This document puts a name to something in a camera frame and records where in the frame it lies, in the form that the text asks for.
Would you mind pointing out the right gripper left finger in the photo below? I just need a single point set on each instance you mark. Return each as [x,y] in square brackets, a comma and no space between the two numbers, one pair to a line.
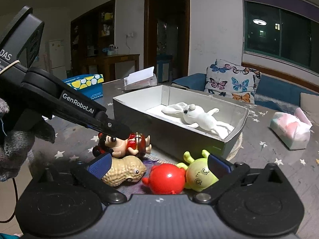
[90,176]

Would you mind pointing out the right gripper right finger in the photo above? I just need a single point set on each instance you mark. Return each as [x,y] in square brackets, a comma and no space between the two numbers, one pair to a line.
[228,175]

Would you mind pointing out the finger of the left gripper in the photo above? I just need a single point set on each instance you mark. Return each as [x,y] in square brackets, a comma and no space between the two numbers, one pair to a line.
[113,126]

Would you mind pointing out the green round alien toy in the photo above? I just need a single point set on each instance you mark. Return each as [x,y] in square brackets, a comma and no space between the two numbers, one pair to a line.
[198,176]

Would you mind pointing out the tan peanut toy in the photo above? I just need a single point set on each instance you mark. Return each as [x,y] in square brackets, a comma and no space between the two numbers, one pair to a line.
[127,169]

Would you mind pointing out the black haired doll figure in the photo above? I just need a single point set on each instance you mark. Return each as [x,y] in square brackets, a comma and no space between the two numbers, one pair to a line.
[136,144]

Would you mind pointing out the red round crab toy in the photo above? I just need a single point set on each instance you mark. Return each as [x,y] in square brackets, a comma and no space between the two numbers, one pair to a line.
[165,179]

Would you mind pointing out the white plush rabbit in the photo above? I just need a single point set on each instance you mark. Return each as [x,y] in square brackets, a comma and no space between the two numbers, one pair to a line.
[195,116]

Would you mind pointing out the grey gloved left hand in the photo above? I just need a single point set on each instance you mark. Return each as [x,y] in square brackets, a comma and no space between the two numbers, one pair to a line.
[15,146]

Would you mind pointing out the blue yellow tissue box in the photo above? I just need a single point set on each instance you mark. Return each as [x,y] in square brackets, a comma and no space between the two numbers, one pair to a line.
[89,85]

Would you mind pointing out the white refrigerator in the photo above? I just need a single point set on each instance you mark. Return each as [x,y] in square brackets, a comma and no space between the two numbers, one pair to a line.
[57,58]

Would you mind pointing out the wooden side table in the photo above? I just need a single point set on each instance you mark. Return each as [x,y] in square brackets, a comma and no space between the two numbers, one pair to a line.
[115,66]

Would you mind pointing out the clear white tissue holder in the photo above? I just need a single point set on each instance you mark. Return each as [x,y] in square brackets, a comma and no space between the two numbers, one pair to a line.
[140,79]

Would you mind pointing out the grey white storage box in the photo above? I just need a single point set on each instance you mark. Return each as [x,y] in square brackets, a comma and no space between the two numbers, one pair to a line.
[141,111]

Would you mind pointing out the pastel soft tissue pack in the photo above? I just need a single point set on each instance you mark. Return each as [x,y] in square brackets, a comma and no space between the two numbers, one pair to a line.
[292,129]

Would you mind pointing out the butterfly print pillow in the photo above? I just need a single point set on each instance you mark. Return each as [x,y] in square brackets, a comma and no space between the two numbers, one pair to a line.
[232,81]

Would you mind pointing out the blue sofa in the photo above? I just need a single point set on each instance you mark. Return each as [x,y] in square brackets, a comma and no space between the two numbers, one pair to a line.
[267,91]

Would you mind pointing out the grey cushion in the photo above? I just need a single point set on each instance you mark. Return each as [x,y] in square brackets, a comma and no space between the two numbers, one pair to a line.
[309,102]

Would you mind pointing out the dark wooden doorway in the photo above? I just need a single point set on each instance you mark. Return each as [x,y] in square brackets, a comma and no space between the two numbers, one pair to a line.
[166,38]

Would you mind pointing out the dark window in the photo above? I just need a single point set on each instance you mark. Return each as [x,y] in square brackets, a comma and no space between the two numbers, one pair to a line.
[281,34]

